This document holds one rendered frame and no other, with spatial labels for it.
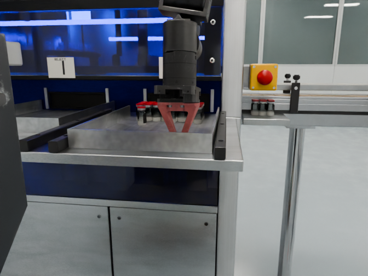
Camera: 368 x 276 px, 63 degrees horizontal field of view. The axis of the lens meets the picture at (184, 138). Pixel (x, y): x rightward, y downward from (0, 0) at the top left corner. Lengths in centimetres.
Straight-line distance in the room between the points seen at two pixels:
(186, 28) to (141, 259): 81
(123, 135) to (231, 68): 43
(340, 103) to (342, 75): 476
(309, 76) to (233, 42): 481
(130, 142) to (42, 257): 80
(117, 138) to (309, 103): 65
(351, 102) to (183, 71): 66
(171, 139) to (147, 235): 58
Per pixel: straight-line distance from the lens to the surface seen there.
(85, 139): 57
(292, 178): 110
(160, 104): 50
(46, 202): 113
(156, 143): 52
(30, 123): 75
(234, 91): 86
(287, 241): 120
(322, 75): 570
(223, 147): 48
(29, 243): 125
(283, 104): 99
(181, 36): 50
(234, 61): 86
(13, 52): 24
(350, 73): 583
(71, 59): 97
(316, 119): 102
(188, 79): 50
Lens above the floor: 102
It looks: 13 degrees down
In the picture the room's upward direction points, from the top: straight up
